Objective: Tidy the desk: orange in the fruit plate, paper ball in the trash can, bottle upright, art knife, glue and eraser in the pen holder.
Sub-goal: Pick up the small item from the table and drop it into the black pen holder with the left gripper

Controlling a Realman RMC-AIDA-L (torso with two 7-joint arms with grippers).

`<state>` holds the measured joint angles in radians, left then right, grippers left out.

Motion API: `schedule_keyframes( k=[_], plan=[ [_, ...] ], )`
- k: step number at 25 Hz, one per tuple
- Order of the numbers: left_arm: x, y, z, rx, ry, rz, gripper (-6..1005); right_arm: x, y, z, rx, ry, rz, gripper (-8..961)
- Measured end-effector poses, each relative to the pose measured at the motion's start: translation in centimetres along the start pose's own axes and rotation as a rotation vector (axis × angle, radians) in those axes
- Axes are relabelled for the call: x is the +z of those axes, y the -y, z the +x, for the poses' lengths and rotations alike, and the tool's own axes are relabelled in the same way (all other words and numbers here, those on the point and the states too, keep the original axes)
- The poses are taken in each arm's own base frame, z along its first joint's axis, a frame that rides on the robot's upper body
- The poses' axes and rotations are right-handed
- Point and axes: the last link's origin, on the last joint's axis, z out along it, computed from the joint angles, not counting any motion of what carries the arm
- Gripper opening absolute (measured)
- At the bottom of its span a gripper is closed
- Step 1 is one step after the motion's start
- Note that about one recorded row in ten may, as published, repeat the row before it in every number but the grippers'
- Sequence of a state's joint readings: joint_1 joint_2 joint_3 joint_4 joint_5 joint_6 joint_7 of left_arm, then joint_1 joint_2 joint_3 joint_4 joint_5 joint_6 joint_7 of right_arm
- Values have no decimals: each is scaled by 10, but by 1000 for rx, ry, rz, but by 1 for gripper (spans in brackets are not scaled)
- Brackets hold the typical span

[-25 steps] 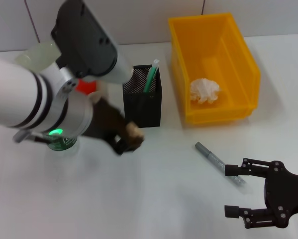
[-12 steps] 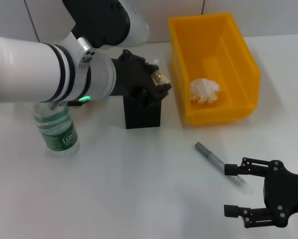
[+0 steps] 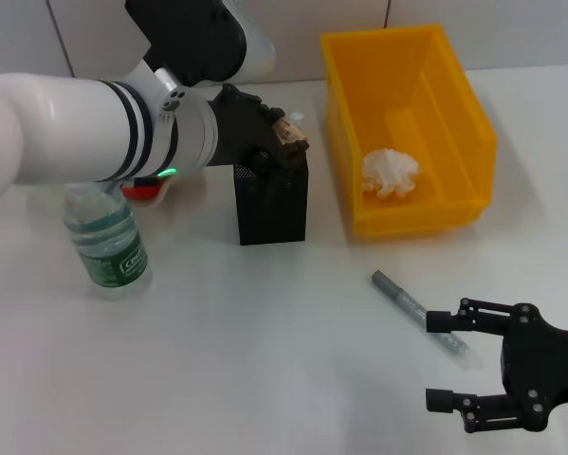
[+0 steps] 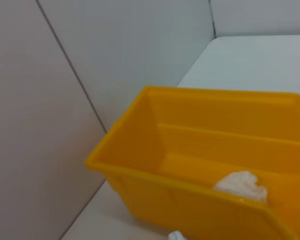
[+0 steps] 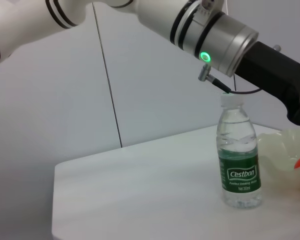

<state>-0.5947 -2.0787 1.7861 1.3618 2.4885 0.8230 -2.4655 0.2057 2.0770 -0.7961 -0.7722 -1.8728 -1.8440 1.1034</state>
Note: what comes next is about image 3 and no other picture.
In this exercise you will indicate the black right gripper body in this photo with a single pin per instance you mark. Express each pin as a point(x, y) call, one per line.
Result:
point(549, 369)

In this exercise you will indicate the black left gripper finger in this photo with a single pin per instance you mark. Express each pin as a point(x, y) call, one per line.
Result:
point(270, 114)
point(295, 154)

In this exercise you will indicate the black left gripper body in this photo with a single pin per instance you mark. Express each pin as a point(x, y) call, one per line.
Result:
point(241, 128)

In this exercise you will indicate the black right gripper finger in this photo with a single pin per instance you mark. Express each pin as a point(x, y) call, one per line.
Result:
point(475, 410)
point(468, 320)

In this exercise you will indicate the beige eraser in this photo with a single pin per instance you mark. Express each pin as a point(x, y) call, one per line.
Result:
point(288, 132)

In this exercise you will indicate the green utility knife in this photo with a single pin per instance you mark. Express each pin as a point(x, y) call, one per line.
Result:
point(297, 117)

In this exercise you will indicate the silver marker pen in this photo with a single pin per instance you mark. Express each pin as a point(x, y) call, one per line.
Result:
point(407, 301)

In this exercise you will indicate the white paper ball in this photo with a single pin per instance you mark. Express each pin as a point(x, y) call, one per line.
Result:
point(390, 173)

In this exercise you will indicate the green label water bottle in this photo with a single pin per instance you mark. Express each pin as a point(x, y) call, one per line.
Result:
point(113, 246)

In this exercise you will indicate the black mesh pen holder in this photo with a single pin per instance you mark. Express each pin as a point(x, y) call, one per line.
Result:
point(274, 208)

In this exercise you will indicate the pale green glass fruit plate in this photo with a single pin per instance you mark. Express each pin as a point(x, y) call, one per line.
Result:
point(151, 201)

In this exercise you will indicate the yellow plastic bin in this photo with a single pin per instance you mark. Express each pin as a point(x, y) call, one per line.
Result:
point(407, 95)

